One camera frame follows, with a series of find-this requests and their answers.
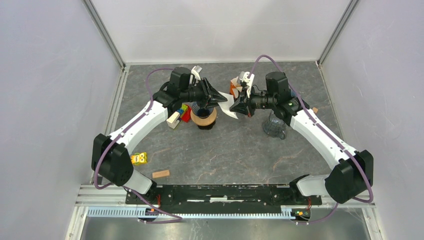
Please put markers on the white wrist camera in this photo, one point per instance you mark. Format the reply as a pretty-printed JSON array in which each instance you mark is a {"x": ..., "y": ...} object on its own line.
[
  {"x": 195, "y": 71},
  {"x": 246, "y": 80}
]

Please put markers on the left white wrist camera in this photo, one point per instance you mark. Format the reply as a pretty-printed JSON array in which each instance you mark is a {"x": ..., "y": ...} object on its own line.
[{"x": 195, "y": 71}]

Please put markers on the clear glass pitcher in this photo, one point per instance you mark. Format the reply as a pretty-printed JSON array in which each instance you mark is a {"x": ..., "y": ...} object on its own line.
[{"x": 274, "y": 127}]

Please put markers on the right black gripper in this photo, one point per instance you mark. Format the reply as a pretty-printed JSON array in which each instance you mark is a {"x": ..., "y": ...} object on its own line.
[{"x": 243, "y": 106}]

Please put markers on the colourful toy block pile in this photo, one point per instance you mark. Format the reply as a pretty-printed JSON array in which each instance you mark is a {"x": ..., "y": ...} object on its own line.
[{"x": 183, "y": 114}]

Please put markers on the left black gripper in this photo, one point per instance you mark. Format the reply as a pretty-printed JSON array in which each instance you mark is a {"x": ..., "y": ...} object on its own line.
[{"x": 209, "y": 94}]

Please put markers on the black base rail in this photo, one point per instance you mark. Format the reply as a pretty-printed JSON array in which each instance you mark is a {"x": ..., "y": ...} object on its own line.
[{"x": 227, "y": 198}]

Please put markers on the grey slotted cable duct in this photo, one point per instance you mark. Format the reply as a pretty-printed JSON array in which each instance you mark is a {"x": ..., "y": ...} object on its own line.
[{"x": 151, "y": 214}]

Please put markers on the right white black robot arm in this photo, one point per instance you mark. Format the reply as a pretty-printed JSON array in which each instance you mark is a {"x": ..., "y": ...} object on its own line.
[{"x": 351, "y": 170}]

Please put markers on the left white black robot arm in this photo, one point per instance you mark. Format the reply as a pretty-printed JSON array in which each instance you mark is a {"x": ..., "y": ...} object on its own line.
[{"x": 111, "y": 153}]

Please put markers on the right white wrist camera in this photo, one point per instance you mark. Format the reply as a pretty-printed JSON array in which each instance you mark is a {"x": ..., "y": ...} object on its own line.
[{"x": 246, "y": 80}]

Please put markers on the orange coffee filter box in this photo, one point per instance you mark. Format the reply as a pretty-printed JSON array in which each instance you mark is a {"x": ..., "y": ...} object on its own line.
[{"x": 235, "y": 87}]

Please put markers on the blue ribbed dripper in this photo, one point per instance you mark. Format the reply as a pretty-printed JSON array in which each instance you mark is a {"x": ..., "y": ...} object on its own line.
[{"x": 201, "y": 112}]

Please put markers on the dark brown dripper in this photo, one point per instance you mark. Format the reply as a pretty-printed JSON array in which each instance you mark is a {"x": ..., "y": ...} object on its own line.
[{"x": 206, "y": 127}]

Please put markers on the flat wooden block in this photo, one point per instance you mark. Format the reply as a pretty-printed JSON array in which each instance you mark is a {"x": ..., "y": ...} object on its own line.
[{"x": 161, "y": 174}]

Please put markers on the white paper coffee filter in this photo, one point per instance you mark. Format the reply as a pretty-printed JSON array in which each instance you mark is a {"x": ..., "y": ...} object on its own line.
[{"x": 225, "y": 106}]

